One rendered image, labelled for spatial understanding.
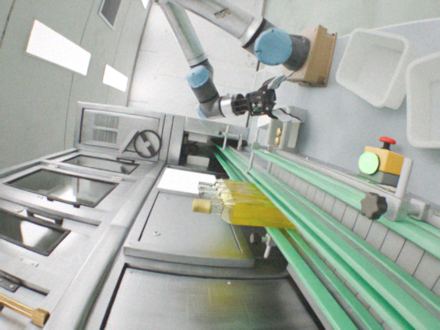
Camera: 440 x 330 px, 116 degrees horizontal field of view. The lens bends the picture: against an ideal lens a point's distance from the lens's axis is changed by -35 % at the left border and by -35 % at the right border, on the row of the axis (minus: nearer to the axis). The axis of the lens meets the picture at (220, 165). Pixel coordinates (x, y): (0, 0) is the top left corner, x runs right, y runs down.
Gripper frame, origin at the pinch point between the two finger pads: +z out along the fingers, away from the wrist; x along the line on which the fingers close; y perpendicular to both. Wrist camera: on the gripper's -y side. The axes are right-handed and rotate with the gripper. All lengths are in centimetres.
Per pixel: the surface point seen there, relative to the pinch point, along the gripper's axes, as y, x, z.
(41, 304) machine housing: 73, -17, -24
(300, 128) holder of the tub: -20.7, -15.1, -6.4
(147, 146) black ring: -24, -21, -115
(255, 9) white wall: -455, 185, -171
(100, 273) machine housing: 59, -20, -25
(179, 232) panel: 34, -29, -29
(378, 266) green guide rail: 40.8, -18.6, 20.5
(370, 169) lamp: 21.5, -12.8, 18.6
